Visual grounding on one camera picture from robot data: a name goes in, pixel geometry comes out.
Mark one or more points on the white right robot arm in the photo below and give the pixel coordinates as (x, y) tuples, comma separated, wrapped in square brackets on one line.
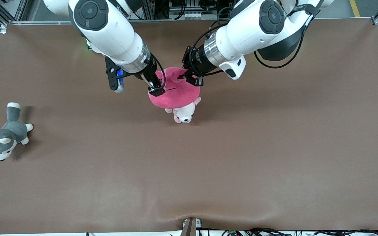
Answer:
[(110, 32)]

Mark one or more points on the yellow floor tape strip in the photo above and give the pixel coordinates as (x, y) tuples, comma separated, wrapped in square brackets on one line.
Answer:
[(355, 8)]

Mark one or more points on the pale pink white plush dog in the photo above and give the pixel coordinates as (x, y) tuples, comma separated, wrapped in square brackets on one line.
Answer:
[(185, 115)]

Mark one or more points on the metal table edge bracket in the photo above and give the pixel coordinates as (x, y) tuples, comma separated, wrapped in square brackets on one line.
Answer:
[(190, 227)]

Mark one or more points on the round hot pink plush toy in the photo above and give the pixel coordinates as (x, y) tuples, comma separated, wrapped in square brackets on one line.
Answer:
[(176, 93)]

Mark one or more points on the white terminal block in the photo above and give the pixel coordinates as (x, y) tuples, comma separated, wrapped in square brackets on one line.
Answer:
[(194, 15)]

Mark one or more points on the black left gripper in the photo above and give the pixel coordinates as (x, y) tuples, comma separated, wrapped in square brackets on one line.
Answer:
[(196, 63)]

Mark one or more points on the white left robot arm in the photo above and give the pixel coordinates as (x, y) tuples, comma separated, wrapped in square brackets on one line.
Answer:
[(251, 29)]

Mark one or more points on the grey white husky plush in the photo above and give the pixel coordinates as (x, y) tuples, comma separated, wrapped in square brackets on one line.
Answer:
[(7, 136)]

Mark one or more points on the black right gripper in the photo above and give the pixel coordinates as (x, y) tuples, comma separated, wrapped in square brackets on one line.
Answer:
[(148, 73)]

